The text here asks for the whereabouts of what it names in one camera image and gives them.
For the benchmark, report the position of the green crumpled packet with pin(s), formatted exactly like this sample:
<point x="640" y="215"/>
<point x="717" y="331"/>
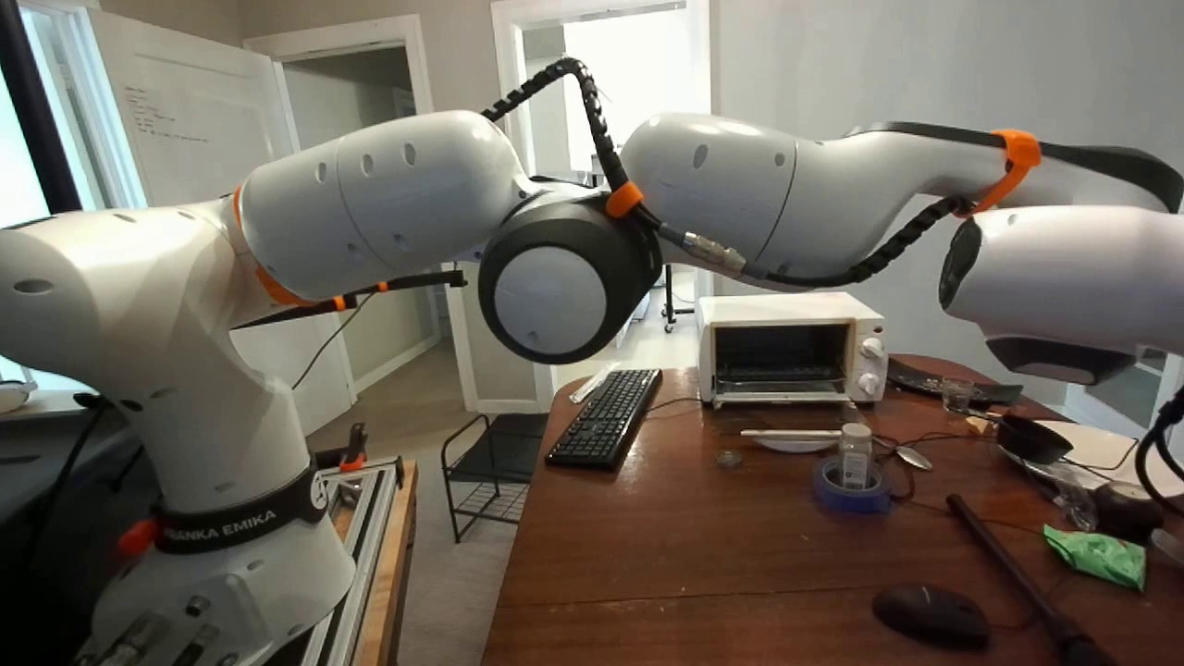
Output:
<point x="1096" y="555"/>

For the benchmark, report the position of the white toaster oven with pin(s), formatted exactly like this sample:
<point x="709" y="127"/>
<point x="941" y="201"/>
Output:
<point x="791" y="352"/>

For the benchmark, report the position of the small round cap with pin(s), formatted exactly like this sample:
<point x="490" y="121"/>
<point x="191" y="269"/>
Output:
<point x="732" y="458"/>

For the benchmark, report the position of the black metal stool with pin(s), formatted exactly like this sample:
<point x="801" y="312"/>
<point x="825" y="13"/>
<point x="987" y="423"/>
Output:
<point x="494" y="447"/>

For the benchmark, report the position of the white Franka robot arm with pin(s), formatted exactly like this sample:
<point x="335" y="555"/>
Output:
<point x="187" y="307"/>

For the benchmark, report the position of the metal spoon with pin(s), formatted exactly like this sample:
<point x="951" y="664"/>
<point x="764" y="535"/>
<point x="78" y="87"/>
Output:
<point x="917" y="456"/>

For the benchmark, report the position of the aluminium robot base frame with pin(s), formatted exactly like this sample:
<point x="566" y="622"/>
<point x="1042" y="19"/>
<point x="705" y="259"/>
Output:
<point x="353" y="519"/>

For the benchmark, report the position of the black computer mouse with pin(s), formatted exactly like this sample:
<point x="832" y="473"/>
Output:
<point x="929" y="616"/>

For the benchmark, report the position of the clear drinking glass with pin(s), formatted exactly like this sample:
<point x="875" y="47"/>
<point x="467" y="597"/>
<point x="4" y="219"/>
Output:
<point x="960" y="396"/>

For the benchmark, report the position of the long black stick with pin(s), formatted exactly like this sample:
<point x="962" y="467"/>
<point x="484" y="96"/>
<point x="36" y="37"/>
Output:
<point x="1023" y="578"/>

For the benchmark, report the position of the whiteboard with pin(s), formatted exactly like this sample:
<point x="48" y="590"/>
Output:
<point x="187" y="123"/>

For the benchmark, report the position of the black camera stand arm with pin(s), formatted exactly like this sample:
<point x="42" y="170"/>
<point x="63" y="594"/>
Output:
<point x="372" y="294"/>

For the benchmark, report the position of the wooden workbench top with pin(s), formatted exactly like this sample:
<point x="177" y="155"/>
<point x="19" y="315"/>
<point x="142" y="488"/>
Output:
<point x="393" y="578"/>

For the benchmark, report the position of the small black gadget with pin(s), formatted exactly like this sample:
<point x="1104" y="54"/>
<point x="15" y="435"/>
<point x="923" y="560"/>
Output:
<point x="1130" y="510"/>

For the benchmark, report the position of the black computer keyboard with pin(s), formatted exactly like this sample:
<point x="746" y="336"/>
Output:
<point x="606" y="420"/>

